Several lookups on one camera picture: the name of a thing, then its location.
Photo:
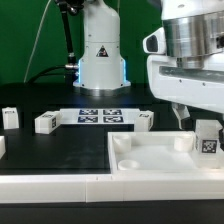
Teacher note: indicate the white U-shaped obstacle fence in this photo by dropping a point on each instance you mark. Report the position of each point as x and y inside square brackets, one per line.
[111, 187]

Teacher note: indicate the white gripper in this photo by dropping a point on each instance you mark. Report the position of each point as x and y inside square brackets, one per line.
[200, 88]

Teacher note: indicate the white square tabletop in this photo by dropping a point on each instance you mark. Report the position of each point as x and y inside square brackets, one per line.
[164, 152]

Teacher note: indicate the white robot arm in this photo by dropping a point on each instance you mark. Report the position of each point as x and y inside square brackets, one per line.
[185, 63]

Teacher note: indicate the white fiducial marker sheet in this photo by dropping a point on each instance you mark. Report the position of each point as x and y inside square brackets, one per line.
[98, 116]

